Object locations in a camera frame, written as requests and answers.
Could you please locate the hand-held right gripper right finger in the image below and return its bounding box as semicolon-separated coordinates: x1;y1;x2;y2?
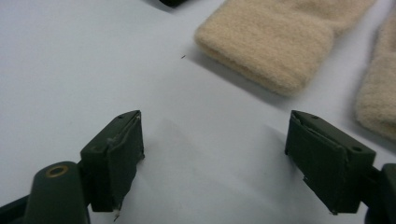
284;109;377;216

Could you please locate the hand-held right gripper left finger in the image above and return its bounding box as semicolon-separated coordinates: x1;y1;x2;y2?
79;109;146;214

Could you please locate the dark object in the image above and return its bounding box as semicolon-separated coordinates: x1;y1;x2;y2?
159;0;189;7

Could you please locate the beige fleece sock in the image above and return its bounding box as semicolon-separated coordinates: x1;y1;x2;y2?
193;0;377;97
354;7;396;142

